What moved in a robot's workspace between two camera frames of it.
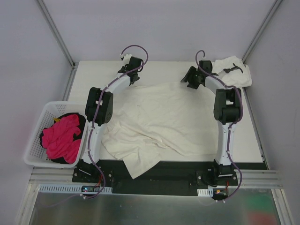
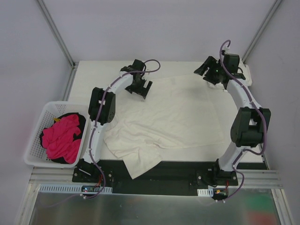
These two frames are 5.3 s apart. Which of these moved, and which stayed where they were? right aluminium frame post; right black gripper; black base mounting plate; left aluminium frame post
Moved: right black gripper
Stayed: black base mounting plate; left aluminium frame post; right aluminium frame post
